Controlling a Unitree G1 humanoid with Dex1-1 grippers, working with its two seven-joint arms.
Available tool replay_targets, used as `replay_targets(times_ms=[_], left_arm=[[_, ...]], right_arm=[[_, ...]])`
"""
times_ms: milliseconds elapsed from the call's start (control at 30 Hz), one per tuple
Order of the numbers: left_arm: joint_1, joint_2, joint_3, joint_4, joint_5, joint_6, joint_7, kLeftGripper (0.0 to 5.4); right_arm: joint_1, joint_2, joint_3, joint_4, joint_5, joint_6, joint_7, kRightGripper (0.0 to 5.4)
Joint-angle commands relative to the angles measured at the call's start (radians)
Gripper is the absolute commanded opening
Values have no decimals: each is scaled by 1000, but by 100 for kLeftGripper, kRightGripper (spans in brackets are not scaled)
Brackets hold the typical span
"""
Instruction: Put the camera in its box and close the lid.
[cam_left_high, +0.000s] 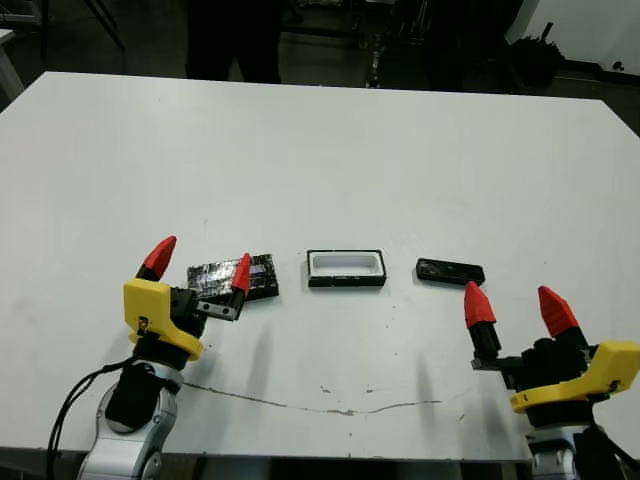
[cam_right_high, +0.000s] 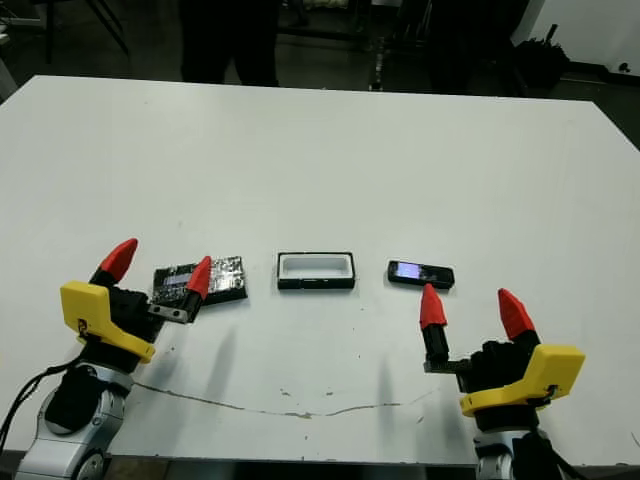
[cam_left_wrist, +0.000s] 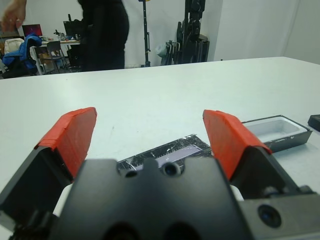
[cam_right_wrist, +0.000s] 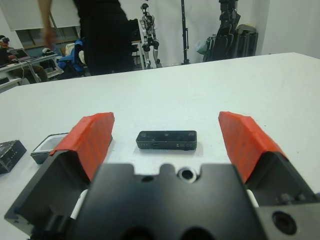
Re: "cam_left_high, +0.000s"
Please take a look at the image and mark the black printed box lid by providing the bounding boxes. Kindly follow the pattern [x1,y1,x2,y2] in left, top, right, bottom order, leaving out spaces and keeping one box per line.
[186,253,280,302]

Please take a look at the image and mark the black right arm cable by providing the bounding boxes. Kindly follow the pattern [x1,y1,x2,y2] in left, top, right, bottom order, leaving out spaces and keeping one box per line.
[574,424,640,480]

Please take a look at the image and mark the small black phone device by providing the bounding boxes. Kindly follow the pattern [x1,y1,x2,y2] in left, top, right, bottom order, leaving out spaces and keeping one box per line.
[415,257,487,287]

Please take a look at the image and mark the black equipment bag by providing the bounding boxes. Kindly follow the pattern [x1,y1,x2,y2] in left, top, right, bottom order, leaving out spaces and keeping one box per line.
[508,21,567,90]

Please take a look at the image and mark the white side table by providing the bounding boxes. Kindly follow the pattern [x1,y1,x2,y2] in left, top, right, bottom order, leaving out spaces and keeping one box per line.
[0,28,26,100]

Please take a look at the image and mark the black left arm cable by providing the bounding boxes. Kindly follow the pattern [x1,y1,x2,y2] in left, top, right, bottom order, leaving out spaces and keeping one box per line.
[47,363,135,469]

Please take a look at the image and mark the black box base white insert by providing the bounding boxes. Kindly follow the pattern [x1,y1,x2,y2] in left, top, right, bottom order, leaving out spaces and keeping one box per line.
[306,247,389,289]

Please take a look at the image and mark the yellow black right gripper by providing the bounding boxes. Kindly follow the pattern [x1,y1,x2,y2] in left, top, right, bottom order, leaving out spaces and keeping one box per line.
[463,280,640,430]

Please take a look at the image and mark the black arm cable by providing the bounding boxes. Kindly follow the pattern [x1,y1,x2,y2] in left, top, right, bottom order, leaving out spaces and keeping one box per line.
[47,363,135,469]
[574,424,640,480]

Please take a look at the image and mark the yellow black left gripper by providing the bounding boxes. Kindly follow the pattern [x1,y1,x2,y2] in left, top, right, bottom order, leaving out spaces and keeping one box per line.
[123,235,252,374]

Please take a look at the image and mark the standing person dark trousers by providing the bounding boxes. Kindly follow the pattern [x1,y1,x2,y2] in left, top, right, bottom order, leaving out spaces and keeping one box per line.
[183,0,282,85]

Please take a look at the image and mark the black stand pole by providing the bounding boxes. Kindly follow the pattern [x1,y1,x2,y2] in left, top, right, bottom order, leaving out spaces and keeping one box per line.
[365,38,385,90]

